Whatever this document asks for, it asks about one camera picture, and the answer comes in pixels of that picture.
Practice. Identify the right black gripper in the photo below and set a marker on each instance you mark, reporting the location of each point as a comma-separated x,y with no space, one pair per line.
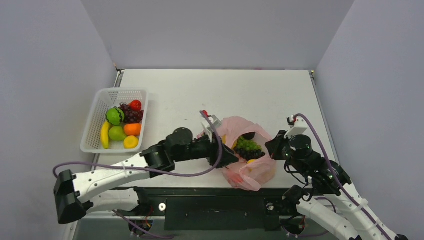
276,145

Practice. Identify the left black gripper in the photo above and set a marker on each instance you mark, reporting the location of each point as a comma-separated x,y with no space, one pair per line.
213,148

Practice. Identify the pink plastic bag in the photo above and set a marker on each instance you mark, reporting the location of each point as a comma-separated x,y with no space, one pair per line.
240,175

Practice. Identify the green fake fruit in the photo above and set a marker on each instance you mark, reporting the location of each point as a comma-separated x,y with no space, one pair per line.
115,116

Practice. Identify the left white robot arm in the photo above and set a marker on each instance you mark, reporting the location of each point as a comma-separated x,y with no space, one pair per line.
78,194

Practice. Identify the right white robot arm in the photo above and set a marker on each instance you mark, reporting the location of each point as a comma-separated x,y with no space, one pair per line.
334,202

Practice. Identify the dark purple grapes in bag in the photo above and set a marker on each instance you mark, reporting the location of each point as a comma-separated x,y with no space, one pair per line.
249,154

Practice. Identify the orange fake fruit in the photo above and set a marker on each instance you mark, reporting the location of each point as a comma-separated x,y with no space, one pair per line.
132,129

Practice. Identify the yellow fake lemon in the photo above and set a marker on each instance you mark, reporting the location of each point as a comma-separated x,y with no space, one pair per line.
130,142

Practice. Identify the green fake grapes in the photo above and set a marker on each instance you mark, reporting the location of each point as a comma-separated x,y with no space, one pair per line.
247,145

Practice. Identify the purple fake grapes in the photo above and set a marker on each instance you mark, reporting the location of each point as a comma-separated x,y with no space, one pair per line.
131,117

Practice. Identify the red fake strawberry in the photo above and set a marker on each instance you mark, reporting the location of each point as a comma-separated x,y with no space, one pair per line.
135,105

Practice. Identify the green fake pear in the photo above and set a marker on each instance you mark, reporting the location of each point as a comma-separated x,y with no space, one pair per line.
117,134

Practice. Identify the yellow fake banana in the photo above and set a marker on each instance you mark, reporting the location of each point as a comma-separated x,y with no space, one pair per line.
104,135

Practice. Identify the white plastic basket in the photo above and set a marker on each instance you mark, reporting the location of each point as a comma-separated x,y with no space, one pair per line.
104,100

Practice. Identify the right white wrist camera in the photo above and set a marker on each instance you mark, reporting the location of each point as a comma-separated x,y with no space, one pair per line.
297,126

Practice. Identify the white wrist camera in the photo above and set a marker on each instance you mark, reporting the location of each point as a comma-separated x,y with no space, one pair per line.
297,126
208,126

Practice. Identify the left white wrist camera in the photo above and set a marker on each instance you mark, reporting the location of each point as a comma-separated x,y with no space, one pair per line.
208,126

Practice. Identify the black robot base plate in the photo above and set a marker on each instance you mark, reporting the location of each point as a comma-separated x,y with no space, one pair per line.
214,209

